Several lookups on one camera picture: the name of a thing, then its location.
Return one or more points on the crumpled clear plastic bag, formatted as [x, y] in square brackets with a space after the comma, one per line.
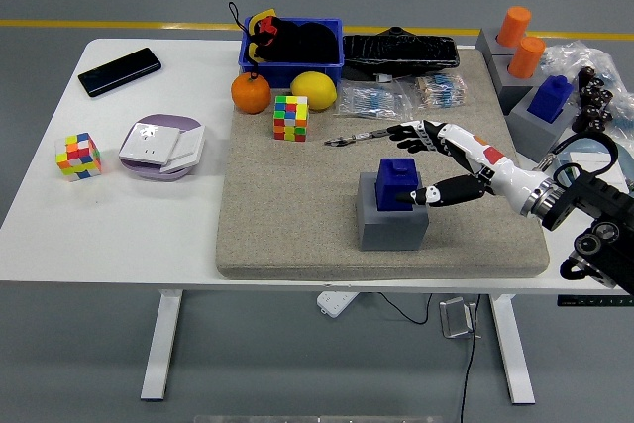
[569, 54]

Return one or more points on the blue plastic bin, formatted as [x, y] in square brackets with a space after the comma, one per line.
[282, 74]

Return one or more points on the grey-brown fabric mat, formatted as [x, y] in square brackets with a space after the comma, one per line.
[297, 205]

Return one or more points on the black smartphone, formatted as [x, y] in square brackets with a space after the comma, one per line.
[119, 72]

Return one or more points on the black table control panel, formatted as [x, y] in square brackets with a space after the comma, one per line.
[594, 300]

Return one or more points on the large clear bag of resistors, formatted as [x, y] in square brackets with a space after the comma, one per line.
[371, 101]

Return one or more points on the orange fruit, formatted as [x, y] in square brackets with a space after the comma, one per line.
[251, 93]

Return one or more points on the blue square seal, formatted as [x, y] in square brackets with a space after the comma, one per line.
[550, 98]
[391, 185]

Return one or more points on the scrambled colourful puzzle cube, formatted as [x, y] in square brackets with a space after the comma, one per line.
[291, 118]

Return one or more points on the grey round-hole seal holder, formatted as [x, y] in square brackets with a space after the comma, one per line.
[488, 44]
[510, 91]

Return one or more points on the yellow black tool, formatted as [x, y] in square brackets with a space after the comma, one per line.
[265, 14]

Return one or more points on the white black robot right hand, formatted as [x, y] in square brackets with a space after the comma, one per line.
[505, 170]

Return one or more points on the grey square seal holder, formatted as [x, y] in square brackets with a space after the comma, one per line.
[391, 232]
[537, 138]

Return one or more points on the yellow lemon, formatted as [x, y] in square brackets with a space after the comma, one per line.
[313, 91]

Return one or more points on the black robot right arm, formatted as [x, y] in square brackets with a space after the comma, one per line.
[594, 195]

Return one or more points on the white power strip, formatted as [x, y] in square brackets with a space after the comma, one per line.
[337, 303]

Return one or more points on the black knob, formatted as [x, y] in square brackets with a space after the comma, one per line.
[597, 95]
[592, 115]
[589, 77]
[594, 128]

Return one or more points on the orange cylinder seal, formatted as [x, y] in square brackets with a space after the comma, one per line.
[526, 57]
[514, 27]

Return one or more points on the small clear bag of resistors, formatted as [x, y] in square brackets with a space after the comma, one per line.
[441, 91]

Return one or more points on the purple plastic tray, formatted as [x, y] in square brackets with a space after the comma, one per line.
[168, 120]

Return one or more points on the silver black pen tool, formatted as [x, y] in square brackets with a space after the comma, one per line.
[364, 136]

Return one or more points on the silver metal bracket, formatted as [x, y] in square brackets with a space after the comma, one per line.
[455, 319]

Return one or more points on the scrambled cube with white base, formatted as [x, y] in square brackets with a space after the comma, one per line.
[78, 158]

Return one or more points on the white wall socket panel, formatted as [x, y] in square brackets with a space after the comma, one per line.
[148, 143]

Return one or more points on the white table leg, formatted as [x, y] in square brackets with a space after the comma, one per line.
[161, 344]
[512, 348]

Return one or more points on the white switch panel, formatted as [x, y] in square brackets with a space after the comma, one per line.
[594, 158]
[190, 145]

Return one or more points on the black round pouch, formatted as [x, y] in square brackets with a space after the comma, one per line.
[319, 44]

